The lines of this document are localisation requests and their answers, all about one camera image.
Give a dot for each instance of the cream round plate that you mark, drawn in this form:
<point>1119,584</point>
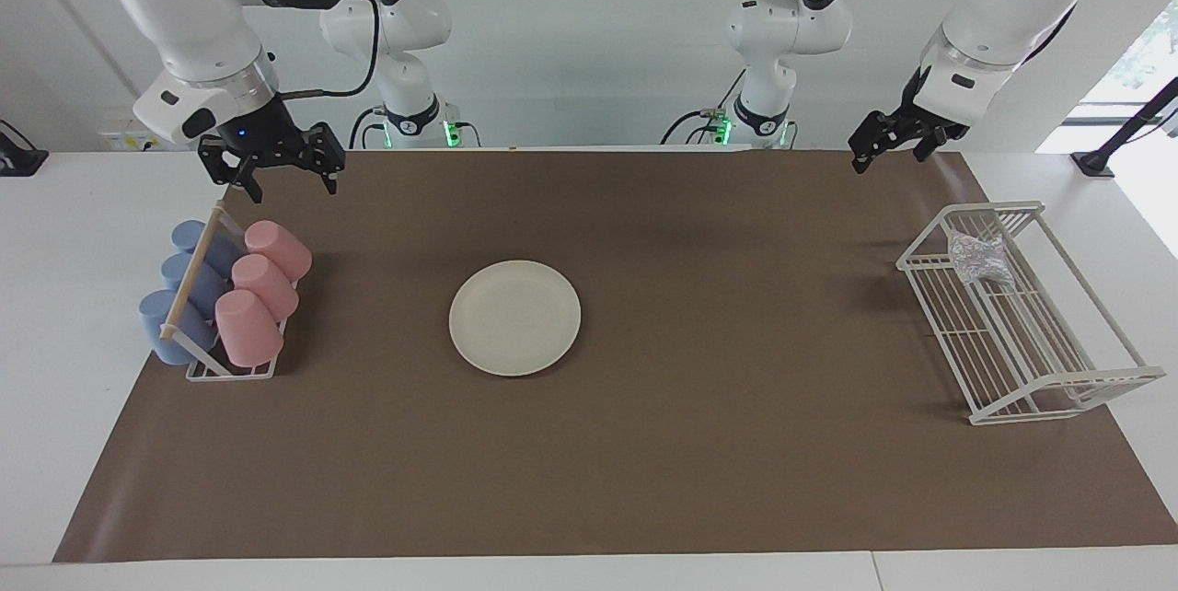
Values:
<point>515,318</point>

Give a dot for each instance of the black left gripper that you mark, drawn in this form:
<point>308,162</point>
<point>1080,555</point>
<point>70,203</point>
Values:
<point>888,129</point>

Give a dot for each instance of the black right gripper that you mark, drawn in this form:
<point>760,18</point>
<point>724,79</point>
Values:
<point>262,135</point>

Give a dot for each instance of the black camera stand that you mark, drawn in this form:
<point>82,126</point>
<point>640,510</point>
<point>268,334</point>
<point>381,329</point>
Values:
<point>1095,163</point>

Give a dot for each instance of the brown table mat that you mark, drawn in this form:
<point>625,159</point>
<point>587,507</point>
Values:
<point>644,462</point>

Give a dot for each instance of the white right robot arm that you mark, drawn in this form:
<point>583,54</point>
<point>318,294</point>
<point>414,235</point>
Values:
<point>184,2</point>

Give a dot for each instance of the white wall outlet box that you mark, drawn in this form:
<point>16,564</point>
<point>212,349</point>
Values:
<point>120,138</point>

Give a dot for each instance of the pink plastic cup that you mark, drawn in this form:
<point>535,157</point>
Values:
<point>281,249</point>
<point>248,329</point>
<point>267,287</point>

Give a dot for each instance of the black table clamp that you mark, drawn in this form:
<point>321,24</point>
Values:
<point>18,158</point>

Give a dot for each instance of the silver mesh sponge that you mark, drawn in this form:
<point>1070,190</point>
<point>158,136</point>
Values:
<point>980,260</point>

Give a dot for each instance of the blue plastic cup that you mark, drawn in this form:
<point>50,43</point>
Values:
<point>207,287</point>
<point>161,324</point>
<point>221,250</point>

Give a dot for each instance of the white cup holder rack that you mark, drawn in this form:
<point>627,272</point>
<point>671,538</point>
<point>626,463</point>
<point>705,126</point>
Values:
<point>193,269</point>

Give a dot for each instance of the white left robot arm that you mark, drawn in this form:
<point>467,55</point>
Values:
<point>1012,2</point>

